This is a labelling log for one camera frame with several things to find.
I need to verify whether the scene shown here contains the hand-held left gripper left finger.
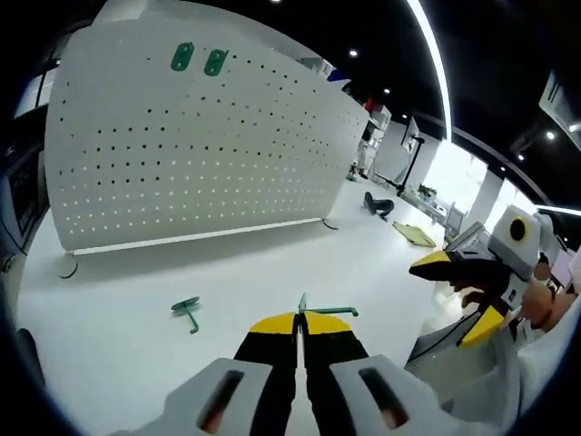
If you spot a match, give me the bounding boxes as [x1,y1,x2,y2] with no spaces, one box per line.
[108,311,300,436]

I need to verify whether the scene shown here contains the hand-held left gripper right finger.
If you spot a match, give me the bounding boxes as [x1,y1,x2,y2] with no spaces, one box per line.
[299,311,505,436]

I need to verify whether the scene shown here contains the green hook assembly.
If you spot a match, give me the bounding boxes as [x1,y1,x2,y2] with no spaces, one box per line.
[202,47,230,77]
[171,295,202,336]
[170,41,196,73]
[297,292,359,319]

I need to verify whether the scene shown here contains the white perforated mounting plate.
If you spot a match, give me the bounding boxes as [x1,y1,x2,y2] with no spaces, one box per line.
[43,17,371,281]

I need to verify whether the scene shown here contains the person's right hand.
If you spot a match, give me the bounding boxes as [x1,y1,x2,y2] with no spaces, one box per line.
[451,279,559,331]

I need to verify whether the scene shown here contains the pink lit computer monitor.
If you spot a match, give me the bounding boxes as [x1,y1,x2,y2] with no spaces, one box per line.
[551,249,577,290]

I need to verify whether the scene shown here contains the grey mesh office chair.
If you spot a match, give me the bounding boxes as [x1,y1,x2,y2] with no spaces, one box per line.
[405,312,496,410]

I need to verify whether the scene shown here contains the yellow green cloth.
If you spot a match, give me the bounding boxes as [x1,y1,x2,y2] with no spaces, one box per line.
[392,221,438,249]

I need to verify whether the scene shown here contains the person's white shirt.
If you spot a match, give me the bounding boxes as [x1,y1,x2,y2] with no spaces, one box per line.
[471,294,581,419]

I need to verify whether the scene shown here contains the dark curved object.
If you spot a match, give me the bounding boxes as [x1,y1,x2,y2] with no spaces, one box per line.
[362,191,396,223]

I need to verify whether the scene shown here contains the black tripod with screen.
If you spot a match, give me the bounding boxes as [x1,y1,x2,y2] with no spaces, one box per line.
[374,115,428,199]

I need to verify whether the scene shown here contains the long ceiling light strip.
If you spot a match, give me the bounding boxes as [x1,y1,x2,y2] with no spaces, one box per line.
[406,0,455,142]

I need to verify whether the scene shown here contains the ceiling spotlights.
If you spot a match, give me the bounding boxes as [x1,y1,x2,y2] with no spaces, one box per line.
[349,48,556,173]

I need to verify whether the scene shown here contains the dark equipment rack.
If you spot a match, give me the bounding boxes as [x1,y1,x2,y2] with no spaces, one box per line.
[6,154,49,240]

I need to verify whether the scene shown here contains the white booth partition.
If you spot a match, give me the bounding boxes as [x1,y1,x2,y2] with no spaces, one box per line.
[93,0,155,24]

